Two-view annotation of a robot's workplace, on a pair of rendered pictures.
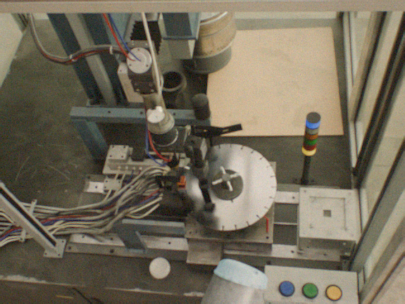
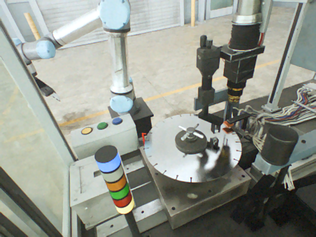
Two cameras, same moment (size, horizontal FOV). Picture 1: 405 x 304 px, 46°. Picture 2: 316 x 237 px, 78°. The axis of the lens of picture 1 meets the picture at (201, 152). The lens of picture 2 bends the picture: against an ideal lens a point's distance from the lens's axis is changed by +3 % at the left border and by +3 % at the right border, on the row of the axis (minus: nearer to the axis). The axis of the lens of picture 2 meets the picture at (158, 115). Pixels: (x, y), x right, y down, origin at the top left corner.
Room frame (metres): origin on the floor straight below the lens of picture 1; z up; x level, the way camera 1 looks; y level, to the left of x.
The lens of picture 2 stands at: (1.11, -0.42, 1.43)
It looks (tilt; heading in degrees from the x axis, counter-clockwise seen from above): 36 degrees down; 145
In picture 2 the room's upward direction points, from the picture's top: 7 degrees counter-clockwise
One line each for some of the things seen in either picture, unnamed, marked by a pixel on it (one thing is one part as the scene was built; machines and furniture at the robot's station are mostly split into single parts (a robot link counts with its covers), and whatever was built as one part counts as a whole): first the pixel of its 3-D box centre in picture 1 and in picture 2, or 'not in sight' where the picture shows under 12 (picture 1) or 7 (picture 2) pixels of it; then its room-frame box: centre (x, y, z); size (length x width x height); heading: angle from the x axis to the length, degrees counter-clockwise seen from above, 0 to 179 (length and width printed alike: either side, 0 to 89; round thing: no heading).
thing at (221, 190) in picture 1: (226, 183); (190, 138); (0.77, -0.06, 0.96); 0.11 x 0.11 x 0.03
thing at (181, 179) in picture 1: (171, 182); (236, 124); (0.83, 0.13, 0.95); 0.10 x 0.03 x 0.07; 73
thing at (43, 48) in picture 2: not in sight; (41, 49); (0.07, -0.30, 1.21); 0.11 x 0.11 x 0.08; 55
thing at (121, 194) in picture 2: (310, 137); (118, 186); (0.83, -0.36, 1.05); 0.05 x 0.04 x 0.03; 163
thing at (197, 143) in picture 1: (197, 156); (207, 74); (0.77, 0.02, 1.17); 0.06 x 0.05 x 0.20; 64
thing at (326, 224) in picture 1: (324, 222); (102, 185); (0.62, -0.36, 0.82); 0.18 x 0.18 x 0.15; 73
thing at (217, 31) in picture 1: (201, 27); not in sight; (1.56, -0.11, 0.93); 0.31 x 0.31 x 0.36
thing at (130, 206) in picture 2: (309, 147); (124, 202); (0.83, -0.36, 0.98); 0.05 x 0.04 x 0.03; 163
